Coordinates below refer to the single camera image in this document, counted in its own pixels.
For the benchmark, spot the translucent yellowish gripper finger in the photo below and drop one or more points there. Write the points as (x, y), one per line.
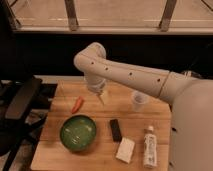
(100, 99)

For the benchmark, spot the green bowl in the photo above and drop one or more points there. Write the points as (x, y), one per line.
(78, 133)

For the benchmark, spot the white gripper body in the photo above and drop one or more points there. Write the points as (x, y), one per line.
(95, 85)

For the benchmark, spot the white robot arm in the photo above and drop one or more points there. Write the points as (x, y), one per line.
(191, 99)

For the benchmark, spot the white sponge block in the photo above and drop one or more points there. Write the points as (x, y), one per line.
(125, 150)

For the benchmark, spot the black rectangular block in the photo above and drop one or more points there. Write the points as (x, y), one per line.
(115, 129)

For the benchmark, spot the black office chair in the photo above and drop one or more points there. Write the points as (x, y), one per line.
(13, 126)

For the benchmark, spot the clear plastic cup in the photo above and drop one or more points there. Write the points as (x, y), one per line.
(138, 100)

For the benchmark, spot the white plastic bottle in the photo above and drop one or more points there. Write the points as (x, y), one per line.
(150, 148)

